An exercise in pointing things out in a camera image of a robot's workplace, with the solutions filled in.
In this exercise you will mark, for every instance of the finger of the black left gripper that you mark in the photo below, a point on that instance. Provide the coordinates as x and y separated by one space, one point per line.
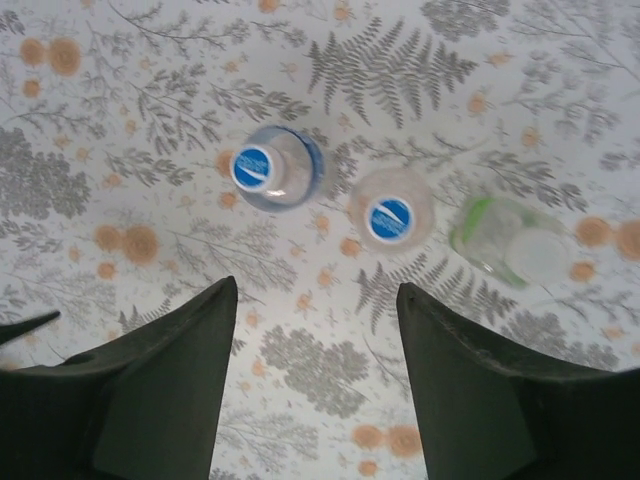
20 330

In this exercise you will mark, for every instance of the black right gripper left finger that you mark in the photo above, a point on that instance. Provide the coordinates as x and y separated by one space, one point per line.
125 410

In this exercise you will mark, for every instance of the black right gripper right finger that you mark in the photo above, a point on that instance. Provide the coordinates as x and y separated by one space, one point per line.
500 415

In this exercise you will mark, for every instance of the clear bottle with green label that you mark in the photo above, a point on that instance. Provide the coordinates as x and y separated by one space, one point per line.
475 225

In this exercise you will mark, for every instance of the blue white bottle cap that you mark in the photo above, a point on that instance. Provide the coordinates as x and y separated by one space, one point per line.
251 167
391 220

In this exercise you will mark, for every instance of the clear bottle with blue label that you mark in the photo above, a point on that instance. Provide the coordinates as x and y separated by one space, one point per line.
300 170

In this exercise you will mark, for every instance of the floral patterned table cover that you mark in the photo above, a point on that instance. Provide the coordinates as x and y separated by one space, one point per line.
150 225

